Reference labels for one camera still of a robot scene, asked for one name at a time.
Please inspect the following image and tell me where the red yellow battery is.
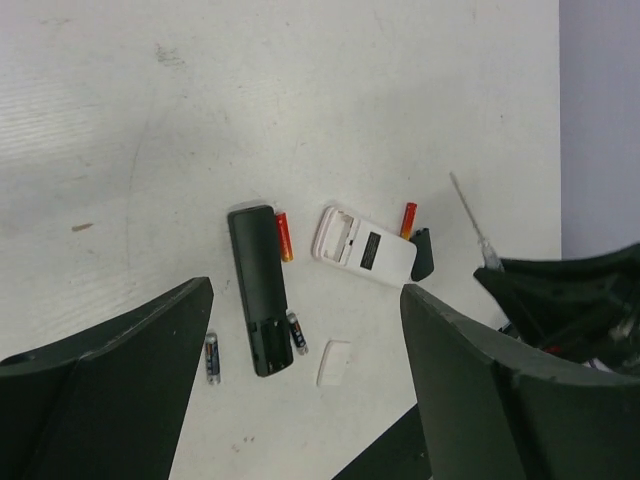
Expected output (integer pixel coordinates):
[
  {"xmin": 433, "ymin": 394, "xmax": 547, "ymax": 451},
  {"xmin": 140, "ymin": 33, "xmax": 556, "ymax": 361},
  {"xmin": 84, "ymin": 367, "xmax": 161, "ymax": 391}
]
[
  {"xmin": 400, "ymin": 202, "xmax": 418, "ymax": 240},
  {"xmin": 275, "ymin": 211, "xmax": 294, "ymax": 263}
]

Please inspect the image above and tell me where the white red remote control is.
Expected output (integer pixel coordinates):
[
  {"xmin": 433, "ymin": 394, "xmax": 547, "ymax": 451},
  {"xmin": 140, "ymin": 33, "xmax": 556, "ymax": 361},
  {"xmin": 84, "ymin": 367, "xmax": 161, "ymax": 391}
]
[{"xmin": 311, "ymin": 205, "xmax": 417, "ymax": 288}]

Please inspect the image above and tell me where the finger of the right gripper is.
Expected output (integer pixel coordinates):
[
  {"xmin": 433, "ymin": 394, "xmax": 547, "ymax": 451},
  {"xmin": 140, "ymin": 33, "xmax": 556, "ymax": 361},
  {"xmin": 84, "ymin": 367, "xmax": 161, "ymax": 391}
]
[{"xmin": 474, "ymin": 244, "xmax": 639, "ymax": 360}]

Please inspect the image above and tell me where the black orange battery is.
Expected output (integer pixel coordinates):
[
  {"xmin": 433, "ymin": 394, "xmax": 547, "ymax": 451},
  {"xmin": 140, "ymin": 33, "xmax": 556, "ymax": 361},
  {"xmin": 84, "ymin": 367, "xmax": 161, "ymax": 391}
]
[{"xmin": 287, "ymin": 311, "xmax": 309, "ymax": 356}]

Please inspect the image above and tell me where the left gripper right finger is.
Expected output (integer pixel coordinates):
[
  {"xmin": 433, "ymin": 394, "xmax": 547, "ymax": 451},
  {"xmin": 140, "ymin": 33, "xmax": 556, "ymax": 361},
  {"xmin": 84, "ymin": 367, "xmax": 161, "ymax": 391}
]
[{"xmin": 400, "ymin": 284, "xmax": 639, "ymax": 479}]

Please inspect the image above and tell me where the black battery cover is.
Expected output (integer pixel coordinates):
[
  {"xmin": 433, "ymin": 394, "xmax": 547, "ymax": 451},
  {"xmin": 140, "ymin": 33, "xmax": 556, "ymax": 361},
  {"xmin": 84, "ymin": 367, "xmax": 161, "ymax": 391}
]
[{"xmin": 410, "ymin": 228, "xmax": 435, "ymax": 282}]

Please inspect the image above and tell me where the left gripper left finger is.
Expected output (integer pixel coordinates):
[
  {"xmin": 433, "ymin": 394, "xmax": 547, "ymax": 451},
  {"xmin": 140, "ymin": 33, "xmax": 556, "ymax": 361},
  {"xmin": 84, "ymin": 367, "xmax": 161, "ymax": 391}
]
[{"xmin": 1, "ymin": 277, "xmax": 214, "ymax": 479}]

